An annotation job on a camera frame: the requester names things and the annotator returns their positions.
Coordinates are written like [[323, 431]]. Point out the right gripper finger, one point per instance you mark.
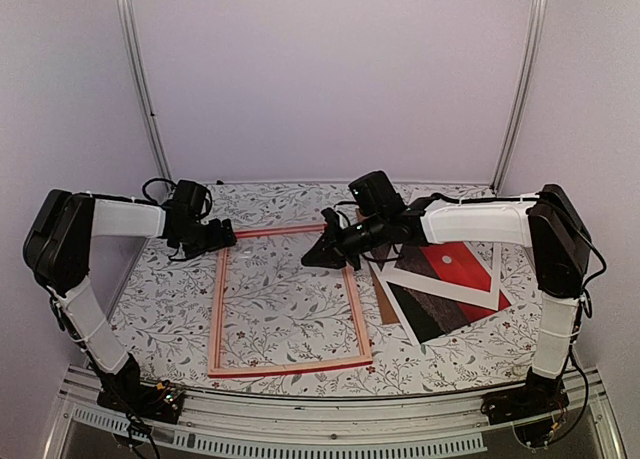
[[325, 244], [323, 261]]

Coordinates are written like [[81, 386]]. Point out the white photo mat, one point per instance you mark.
[[441, 259]]

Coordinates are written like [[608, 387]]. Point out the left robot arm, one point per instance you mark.
[[66, 249]]

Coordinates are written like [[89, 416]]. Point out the brown backing board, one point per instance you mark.
[[387, 313]]

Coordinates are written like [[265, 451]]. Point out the right aluminium corner post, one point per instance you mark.
[[533, 38]]

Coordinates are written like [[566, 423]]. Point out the floral patterned table cover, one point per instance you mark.
[[281, 312]]

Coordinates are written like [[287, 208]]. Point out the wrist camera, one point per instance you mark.
[[194, 198], [375, 195]]

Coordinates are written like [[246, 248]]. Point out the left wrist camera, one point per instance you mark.
[[194, 198]]

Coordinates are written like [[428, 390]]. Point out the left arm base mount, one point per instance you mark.
[[162, 402]]

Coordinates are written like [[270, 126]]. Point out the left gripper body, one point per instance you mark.
[[200, 240]]

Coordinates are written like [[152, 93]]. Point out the clear acrylic sheet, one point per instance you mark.
[[290, 304]]

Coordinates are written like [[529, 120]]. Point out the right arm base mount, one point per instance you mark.
[[536, 409]]

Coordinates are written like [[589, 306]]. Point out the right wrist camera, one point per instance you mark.
[[375, 195]]

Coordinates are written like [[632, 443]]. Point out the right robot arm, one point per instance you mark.
[[546, 223]]

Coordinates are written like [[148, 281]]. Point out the red black abstract photo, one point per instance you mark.
[[425, 316]]

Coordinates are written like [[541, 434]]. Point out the aluminium corner post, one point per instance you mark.
[[134, 54], [533, 38]]

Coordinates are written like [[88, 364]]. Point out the left aluminium corner post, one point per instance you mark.
[[134, 54]]

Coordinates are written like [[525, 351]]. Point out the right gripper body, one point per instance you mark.
[[360, 239]]

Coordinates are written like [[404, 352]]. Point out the front aluminium rail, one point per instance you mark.
[[222, 424]]

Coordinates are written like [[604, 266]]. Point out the wooden picture frame red edge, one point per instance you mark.
[[217, 304]]

